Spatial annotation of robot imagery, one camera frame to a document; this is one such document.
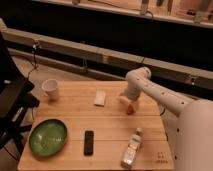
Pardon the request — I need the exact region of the red orange pepper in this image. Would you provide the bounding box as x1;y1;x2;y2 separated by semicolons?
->
126;105;134;115

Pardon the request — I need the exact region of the black remote control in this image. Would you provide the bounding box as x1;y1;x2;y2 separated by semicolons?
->
84;130;94;156

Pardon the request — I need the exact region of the white sponge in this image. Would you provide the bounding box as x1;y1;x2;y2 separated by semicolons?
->
94;91;106;106

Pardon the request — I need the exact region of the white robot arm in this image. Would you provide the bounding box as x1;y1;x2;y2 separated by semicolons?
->
120;67;213;171

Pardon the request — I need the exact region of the black office chair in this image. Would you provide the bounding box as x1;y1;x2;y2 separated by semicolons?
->
0;33;40;153

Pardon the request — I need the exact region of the white paper cup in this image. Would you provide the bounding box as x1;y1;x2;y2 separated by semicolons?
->
41;79;59;101

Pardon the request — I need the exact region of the clear plastic bottle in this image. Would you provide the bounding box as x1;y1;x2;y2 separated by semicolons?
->
121;128;142;169

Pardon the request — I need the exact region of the black hanging cable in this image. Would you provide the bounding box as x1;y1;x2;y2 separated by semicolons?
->
26;41;40;80

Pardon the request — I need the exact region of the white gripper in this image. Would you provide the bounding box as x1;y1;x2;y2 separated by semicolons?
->
118;87;140;111

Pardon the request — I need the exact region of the green bowl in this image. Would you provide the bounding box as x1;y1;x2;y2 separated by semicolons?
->
29;119;68;157

